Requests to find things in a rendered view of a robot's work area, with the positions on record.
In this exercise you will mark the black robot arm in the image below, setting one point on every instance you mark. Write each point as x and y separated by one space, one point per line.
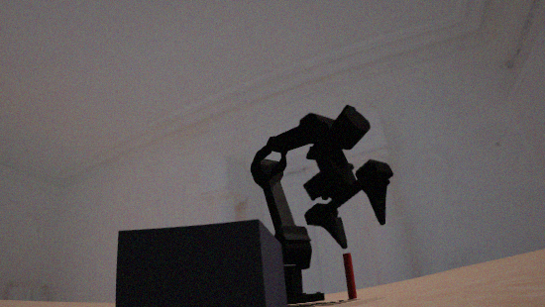
330 138

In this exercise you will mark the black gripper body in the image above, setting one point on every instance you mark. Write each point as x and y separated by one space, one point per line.
341 193

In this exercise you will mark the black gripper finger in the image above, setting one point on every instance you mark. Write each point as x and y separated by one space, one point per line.
334 226
375 189

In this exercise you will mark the dark red peg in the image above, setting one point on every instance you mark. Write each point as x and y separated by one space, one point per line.
350 276

